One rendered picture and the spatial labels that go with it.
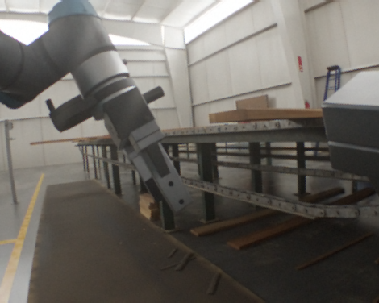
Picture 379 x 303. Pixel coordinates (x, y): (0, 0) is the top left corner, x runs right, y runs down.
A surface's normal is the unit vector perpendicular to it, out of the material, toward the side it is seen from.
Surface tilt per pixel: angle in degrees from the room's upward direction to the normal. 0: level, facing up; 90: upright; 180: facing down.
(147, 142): 82
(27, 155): 93
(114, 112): 82
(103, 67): 83
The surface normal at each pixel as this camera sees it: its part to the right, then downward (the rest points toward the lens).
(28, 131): 0.43, -0.04
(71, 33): -0.03, 0.13
